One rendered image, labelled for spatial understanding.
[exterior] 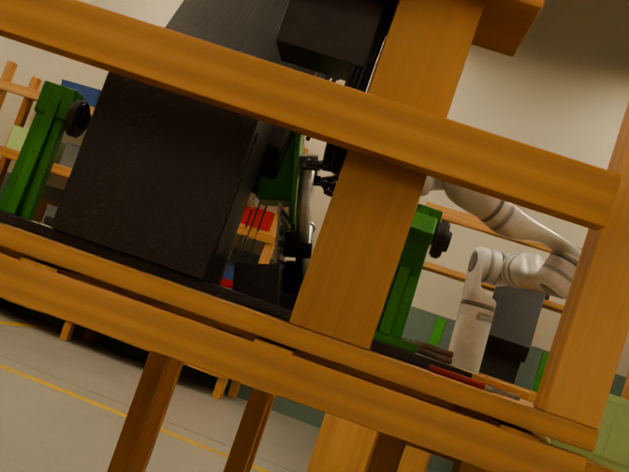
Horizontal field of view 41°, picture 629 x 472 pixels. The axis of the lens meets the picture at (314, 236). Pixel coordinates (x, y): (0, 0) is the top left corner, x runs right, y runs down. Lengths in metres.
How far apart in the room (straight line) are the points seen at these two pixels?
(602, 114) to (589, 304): 6.23
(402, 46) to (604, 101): 6.25
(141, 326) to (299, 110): 0.44
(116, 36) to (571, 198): 0.79
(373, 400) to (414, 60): 0.57
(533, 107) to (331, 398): 6.35
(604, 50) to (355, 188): 6.51
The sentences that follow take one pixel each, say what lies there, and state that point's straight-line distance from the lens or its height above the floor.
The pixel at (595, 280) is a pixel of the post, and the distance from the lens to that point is 1.43.
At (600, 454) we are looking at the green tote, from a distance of 2.21.
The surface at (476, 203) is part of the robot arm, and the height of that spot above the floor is 1.23.
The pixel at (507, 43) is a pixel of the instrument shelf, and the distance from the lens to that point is 1.63.
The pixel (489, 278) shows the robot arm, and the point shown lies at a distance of 2.24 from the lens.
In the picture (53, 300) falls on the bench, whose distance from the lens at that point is 1.46.
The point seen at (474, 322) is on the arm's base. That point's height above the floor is 1.02.
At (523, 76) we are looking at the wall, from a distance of 7.68.
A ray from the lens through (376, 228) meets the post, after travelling 1.38.
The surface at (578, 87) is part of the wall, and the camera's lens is 7.67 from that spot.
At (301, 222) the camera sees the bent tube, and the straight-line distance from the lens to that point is 1.68.
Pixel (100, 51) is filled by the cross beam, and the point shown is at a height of 1.20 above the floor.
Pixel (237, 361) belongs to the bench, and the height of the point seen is 0.79.
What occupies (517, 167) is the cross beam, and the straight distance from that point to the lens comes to 1.37.
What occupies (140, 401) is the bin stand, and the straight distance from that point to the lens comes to 2.21.
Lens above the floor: 0.91
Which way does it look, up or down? 5 degrees up
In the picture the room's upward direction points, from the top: 19 degrees clockwise
